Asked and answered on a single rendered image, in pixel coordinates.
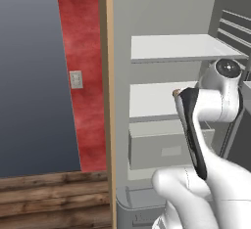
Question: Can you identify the white fridge shelf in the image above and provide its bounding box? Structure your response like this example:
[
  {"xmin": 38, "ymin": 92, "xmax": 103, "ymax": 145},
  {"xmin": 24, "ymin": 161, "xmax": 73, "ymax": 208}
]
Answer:
[
  {"xmin": 128, "ymin": 80, "xmax": 201, "ymax": 123},
  {"xmin": 130, "ymin": 33, "xmax": 250, "ymax": 65}
]

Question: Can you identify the grey fridge drawer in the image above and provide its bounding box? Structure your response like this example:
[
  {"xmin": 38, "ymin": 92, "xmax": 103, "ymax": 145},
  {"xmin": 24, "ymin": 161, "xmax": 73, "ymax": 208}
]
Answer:
[{"xmin": 127, "ymin": 119, "xmax": 217, "ymax": 171}]

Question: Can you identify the grey fridge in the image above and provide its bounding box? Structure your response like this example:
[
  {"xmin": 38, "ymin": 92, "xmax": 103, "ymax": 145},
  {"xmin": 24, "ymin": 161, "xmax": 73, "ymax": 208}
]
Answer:
[{"xmin": 112, "ymin": 0, "xmax": 251, "ymax": 229}]

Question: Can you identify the grey fridge door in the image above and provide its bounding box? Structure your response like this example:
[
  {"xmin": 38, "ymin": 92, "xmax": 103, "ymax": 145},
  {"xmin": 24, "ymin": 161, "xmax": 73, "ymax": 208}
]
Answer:
[{"xmin": 207, "ymin": 0, "xmax": 251, "ymax": 164}]

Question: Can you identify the light wooden cabinet panel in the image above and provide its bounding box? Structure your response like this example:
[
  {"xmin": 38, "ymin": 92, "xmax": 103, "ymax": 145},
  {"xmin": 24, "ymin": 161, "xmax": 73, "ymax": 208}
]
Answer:
[{"xmin": 97, "ymin": 0, "xmax": 119, "ymax": 229}]

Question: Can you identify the grey freezer drawer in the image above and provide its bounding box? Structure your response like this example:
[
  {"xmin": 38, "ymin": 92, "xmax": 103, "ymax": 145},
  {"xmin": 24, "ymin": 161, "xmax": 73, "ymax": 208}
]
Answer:
[{"xmin": 115, "ymin": 184, "xmax": 173, "ymax": 229}]

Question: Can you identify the white wall switch plate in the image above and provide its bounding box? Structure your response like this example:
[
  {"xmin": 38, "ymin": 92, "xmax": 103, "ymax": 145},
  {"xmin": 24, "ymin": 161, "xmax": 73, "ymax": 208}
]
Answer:
[{"xmin": 69, "ymin": 69, "xmax": 84, "ymax": 90}]

